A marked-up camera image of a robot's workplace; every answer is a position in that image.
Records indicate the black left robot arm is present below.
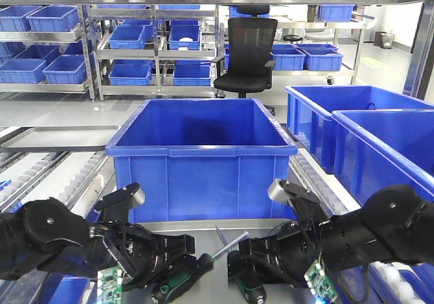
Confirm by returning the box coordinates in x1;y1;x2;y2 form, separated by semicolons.
1;198;195;291

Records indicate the grey metal tray on rollers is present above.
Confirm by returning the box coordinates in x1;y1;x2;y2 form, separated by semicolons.
1;125;121;152

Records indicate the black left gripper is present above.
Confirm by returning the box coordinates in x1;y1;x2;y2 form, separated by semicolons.
88;221;197;292

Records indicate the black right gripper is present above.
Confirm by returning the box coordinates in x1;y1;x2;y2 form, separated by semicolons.
226;223;323;288

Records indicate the blue bin right front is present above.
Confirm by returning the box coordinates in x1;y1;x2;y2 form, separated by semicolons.
332;109;433;205

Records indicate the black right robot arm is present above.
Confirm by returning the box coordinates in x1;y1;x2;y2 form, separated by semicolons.
239;180;433;288

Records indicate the central blue plastic bin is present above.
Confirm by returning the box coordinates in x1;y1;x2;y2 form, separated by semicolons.
105;98;298;223

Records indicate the blue bin right rear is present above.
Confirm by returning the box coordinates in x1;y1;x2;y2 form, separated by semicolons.
285;85;433;174

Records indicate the black mesh office chair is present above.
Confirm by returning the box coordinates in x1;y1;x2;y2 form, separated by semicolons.
214;4;278;98

